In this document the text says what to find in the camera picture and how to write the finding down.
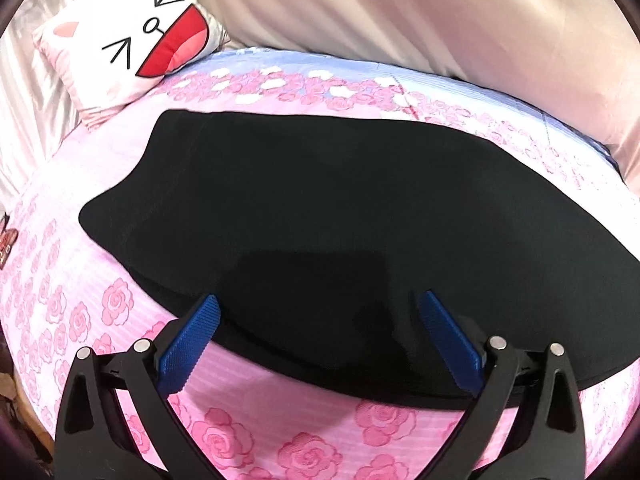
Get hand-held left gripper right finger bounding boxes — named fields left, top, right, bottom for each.
left=417, top=289, right=587, bottom=480

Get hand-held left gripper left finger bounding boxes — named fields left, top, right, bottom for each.
left=54, top=292, right=222, bottom=480

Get black pants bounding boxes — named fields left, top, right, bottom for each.
left=78, top=108, right=640, bottom=397

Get pink floral blanket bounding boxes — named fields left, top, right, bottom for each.
left=0, top=46, right=640, bottom=480

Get brown crumpled paper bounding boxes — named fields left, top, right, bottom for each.
left=0, top=370, right=56, bottom=467

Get small red patch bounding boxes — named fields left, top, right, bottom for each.
left=0, top=215, right=20, bottom=269

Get shiny pale pink curtain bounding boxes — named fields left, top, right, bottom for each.
left=0, top=0, right=117, bottom=207

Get cartoon face pillow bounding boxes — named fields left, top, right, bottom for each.
left=32, top=0, right=232, bottom=131

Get beige cloth cover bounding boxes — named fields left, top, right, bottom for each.
left=176, top=0, right=640, bottom=188

